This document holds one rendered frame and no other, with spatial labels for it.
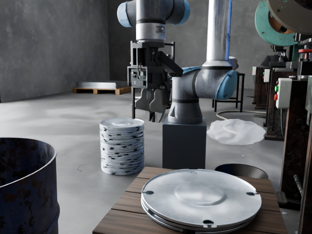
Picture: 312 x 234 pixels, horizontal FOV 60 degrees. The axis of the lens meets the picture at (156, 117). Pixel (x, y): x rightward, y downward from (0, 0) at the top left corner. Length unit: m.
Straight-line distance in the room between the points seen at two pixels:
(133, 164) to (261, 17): 3.05
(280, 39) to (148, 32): 3.59
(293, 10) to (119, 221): 2.16
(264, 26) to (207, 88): 3.18
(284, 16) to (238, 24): 5.34
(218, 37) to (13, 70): 4.96
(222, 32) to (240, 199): 0.62
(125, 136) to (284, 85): 0.93
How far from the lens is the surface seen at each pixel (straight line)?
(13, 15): 5.87
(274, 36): 4.20
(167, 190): 0.72
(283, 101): 1.35
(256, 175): 1.76
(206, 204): 0.66
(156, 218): 0.64
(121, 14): 0.89
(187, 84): 1.10
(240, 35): 7.76
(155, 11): 0.70
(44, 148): 0.84
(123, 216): 0.67
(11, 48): 5.73
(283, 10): 2.49
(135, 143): 1.74
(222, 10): 1.09
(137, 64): 0.69
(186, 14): 0.83
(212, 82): 1.05
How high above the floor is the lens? 0.70
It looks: 11 degrees down
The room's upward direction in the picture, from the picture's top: straight up
